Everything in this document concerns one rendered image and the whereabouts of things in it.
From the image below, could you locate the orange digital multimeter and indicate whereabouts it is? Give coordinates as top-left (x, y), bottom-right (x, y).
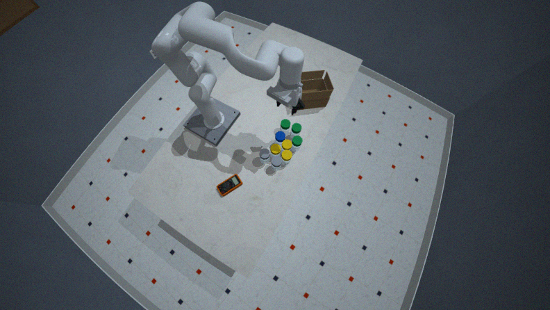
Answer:
top-left (217, 174), bottom-right (242, 196)

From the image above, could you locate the green-capped bottle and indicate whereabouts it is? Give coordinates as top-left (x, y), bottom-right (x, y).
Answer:
top-left (280, 119), bottom-right (290, 135)
top-left (291, 136), bottom-right (303, 152)
top-left (290, 123), bottom-right (301, 139)

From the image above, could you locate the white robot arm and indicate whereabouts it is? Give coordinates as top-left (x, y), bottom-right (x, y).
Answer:
top-left (151, 1), bottom-right (304, 129)

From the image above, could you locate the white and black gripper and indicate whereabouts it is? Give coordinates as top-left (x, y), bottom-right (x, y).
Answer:
top-left (276, 87), bottom-right (305, 115)

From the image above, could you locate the brown cardboard box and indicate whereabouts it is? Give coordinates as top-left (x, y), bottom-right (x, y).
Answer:
top-left (300, 70), bottom-right (334, 110)

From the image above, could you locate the yellow bottle cap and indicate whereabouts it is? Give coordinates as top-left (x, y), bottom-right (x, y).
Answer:
top-left (270, 144), bottom-right (281, 158)
top-left (281, 150), bottom-right (292, 165)
top-left (281, 140), bottom-right (292, 153)

